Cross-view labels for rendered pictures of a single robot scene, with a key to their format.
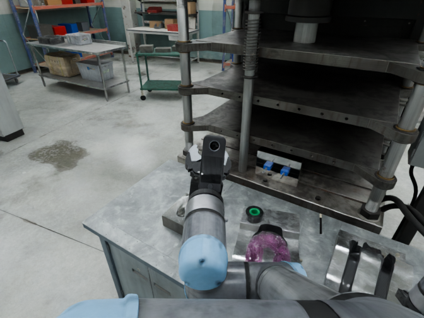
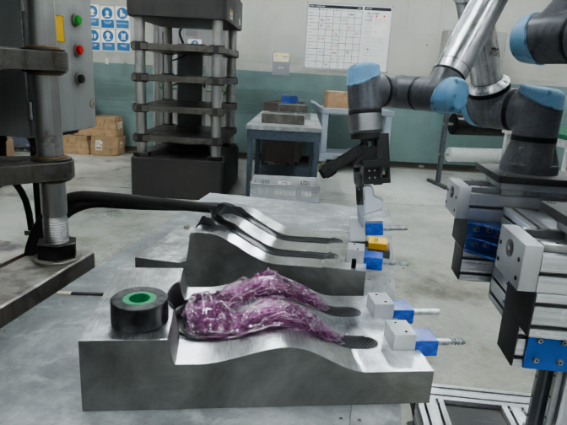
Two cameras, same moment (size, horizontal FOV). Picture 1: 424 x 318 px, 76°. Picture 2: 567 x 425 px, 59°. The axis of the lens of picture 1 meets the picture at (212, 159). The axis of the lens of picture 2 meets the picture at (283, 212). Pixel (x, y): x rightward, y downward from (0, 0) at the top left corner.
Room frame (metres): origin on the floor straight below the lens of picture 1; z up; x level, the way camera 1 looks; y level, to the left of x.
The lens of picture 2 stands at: (0.96, 0.50, 1.26)
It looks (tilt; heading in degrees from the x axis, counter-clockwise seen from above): 15 degrees down; 248
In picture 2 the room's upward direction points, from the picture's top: 3 degrees clockwise
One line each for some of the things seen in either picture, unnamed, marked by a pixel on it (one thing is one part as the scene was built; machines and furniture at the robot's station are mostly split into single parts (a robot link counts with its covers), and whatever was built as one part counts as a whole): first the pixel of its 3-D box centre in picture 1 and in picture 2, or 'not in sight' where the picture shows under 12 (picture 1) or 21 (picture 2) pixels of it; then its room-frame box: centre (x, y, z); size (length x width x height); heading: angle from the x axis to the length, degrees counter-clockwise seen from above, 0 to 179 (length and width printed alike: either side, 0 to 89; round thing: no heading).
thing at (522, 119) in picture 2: not in sight; (536, 110); (-0.19, -0.57, 1.20); 0.13 x 0.12 x 0.14; 106
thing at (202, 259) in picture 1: (203, 248); not in sight; (0.30, 0.01, 1.43); 0.11 x 0.08 x 0.09; 179
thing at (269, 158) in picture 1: (289, 150); not in sight; (1.56, -0.52, 0.87); 0.50 x 0.27 x 0.17; 148
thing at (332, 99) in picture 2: not in sight; (339, 101); (-2.31, -5.86, 0.94); 0.41 x 0.33 x 0.29; 165
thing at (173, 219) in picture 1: (186, 214); not in sight; (1.00, 0.13, 0.84); 0.20 x 0.15 x 0.07; 148
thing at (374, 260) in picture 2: not in sight; (377, 260); (0.39, -0.37, 0.89); 0.13 x 0.05 x 0.05; 148
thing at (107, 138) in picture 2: not in sight; (92, 125); (0.88, -7.38, 0.42); 0.86 x 0.33 x 0.83; 157
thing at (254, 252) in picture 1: (267, 254); (261, 303); (0.70, -0.22, 0.90); 0.26 x 0.18 x 0.08; 166
